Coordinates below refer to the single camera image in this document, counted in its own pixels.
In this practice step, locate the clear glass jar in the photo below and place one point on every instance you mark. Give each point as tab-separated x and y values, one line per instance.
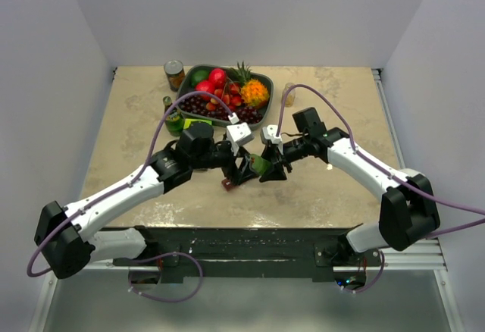
288	97

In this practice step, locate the pineapple top green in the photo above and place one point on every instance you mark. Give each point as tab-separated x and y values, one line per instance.
241	73

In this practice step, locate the green pill bottle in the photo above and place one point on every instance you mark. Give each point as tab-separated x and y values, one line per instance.
259	165

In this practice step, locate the red apple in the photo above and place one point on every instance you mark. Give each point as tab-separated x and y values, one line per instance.
218	78
206	88

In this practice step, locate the red weekly pill organizer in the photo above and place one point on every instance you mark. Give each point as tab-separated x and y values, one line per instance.
227	184

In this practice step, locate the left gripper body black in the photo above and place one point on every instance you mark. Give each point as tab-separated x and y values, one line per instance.
222	155

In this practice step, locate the red apple lower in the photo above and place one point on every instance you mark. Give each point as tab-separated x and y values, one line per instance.
206	88

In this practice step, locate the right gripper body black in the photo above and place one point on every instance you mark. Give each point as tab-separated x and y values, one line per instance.
295	148

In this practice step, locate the red apple upper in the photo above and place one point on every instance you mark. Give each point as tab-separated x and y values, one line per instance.
218	78

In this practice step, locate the green glass bottle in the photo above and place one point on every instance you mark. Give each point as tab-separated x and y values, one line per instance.
174	120

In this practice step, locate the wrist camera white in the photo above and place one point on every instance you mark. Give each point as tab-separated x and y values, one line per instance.
237	133
269	135

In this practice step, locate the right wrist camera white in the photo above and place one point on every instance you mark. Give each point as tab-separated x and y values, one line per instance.
269	135

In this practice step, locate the grey fruit tray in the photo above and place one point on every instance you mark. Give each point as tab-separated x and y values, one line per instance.
185	88

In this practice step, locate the razor box black green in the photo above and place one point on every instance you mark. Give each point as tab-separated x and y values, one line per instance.
188	122

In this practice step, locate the tin can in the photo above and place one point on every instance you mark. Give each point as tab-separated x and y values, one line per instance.
175	74

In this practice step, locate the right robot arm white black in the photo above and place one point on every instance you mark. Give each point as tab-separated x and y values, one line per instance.
407	213

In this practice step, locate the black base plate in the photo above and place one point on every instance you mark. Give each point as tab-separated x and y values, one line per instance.
230	252

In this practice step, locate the purple grape bunch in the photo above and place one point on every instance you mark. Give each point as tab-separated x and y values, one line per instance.
197	106

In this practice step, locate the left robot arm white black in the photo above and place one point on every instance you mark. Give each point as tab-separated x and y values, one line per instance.
70	237

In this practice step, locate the green lime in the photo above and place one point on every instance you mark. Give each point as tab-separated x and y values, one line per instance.
198	76

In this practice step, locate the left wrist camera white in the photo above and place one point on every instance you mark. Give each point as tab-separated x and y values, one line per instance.
237	133

